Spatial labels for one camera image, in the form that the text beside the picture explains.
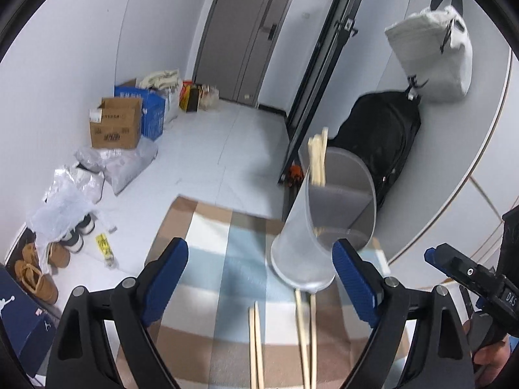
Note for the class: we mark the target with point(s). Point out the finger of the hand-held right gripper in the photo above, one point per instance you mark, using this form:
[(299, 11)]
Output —
[(431, 257), (470, 271)]

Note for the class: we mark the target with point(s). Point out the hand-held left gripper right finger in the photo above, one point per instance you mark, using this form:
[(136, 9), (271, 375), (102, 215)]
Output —
[(354, 279)]

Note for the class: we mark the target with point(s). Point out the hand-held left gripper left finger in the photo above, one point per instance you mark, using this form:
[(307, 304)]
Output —
[(166, 279)]

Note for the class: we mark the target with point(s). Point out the translucent plastic utensil holder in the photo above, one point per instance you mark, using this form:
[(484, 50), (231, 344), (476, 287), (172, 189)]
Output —
[(300, 251)]

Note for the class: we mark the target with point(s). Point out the wooden chopstick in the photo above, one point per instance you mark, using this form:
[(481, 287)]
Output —
[(253, 348), (259, 344), (313, 340), (302, 332)]

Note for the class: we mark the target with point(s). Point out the bundle of wooden chopsticks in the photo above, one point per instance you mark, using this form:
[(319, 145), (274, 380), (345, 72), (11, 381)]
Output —
[(318, 158)]

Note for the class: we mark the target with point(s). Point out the person's right hand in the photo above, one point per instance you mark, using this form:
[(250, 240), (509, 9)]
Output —
[(494, 362)]

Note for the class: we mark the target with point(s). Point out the yellow packet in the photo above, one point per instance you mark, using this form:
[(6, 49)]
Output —
[(104, 249)]

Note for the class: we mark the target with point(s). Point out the checkered blue brown mat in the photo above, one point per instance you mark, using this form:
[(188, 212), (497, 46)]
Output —
[(211, 227)]

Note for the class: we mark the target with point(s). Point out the white black sneaker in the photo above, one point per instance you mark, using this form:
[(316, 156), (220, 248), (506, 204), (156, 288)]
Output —
[(73, 242), (87, 225)]

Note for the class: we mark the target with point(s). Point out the brown slipper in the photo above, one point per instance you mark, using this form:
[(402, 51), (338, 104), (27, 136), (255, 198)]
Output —
[(59, 256), (31, 254), (38, 283)]

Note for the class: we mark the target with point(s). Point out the orange black tool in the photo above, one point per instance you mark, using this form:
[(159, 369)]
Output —
[(294, 175)]

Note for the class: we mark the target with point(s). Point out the clear plastic bags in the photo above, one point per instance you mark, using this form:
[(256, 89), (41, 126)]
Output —
[(61, 206)]

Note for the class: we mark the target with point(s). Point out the black backpack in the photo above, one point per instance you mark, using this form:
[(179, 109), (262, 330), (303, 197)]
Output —
[(381, 129)]

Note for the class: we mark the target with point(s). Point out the dark blue shoe box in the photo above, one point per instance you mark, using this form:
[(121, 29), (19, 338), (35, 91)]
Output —
[(20, 324)]

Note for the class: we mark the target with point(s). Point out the brown cardboard box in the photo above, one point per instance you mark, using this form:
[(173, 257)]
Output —
[(115, 125)]

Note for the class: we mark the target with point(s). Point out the blue cardboard box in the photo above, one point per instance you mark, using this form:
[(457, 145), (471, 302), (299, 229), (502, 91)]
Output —
[(153, 115)]

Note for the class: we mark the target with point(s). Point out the yellow black paper bag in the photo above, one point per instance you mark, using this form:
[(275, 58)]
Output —
[(188, 96)]

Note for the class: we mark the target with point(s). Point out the brown paper bag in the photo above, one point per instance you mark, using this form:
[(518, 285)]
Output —
[(208, 96)]

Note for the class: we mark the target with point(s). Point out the light grey fabric bag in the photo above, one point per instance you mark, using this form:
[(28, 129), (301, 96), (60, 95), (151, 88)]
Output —
[(434, 56)]

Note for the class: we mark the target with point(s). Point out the cream fabric bundle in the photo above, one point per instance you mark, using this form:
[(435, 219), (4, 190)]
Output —
[(160, 79)]

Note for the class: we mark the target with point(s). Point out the grey door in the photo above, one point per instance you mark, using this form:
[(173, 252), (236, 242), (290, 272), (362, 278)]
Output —
[(239, 36)]

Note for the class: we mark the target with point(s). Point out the black door frame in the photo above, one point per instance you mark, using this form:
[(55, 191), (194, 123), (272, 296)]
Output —
[(320, 69)]

